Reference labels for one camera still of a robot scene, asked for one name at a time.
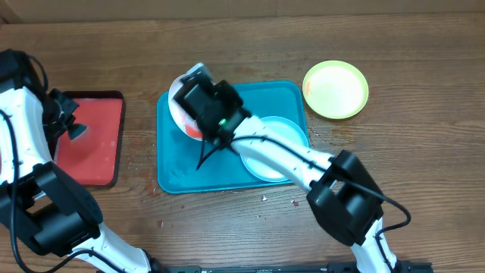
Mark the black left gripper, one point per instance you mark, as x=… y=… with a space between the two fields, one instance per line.
x=70 y=105

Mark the green and tan sponge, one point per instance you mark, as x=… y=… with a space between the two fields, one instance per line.
x=76 y=130

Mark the white plate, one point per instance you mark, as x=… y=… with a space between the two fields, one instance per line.
x=180 y=117

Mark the yellow-green plate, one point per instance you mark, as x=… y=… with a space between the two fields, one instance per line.
x=335 y=89

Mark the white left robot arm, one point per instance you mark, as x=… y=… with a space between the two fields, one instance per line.
x=42 y=206

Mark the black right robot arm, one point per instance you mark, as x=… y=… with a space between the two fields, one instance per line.
x=344 y=198

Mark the dark red water tray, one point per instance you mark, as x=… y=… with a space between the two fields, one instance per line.
x=93 y=157

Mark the blue plastic tray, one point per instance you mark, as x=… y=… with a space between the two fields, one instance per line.
x=178 y=154

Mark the cardboard back panel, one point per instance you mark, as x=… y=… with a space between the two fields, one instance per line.
x=69 y=11

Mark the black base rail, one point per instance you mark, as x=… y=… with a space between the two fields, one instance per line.
x=333 y=267

